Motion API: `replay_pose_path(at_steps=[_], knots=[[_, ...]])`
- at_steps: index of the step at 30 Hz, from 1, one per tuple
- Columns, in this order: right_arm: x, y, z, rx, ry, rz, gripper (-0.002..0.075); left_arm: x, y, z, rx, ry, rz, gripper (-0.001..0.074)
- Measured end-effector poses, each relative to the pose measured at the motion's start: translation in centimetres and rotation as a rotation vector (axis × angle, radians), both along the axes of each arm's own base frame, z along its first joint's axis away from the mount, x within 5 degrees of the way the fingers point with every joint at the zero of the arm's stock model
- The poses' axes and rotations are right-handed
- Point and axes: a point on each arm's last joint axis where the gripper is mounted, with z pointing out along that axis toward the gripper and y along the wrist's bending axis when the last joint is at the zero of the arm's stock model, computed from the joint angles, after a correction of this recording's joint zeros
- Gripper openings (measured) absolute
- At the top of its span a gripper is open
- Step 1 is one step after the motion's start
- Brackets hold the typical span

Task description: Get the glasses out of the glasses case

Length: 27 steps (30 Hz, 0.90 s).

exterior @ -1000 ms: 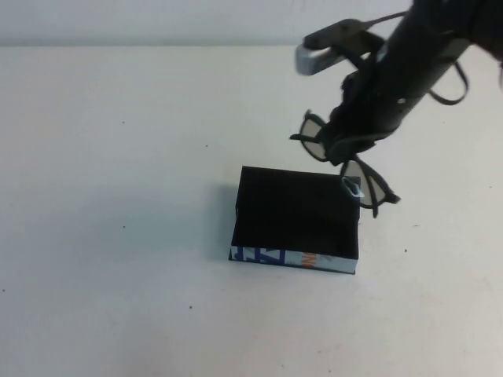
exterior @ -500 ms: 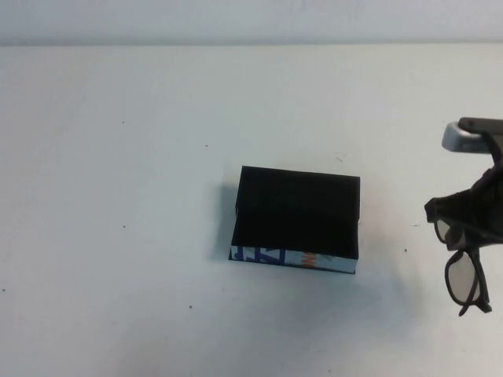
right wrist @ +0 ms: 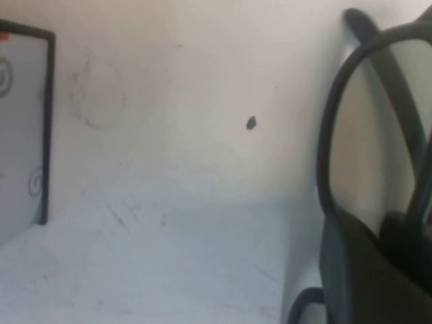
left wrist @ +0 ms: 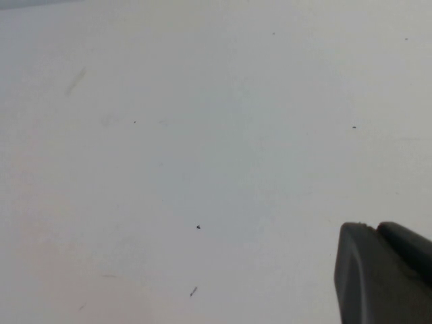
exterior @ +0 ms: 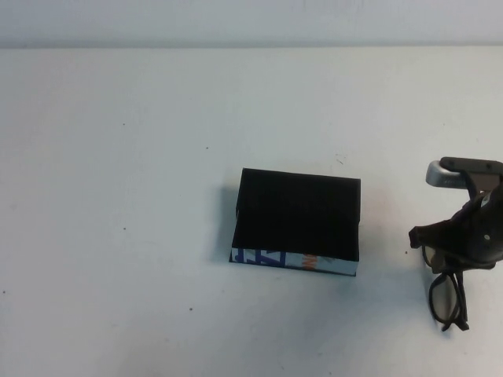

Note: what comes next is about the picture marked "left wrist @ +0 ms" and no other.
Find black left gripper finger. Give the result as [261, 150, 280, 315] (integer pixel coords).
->
[333, 221, 432, 324]

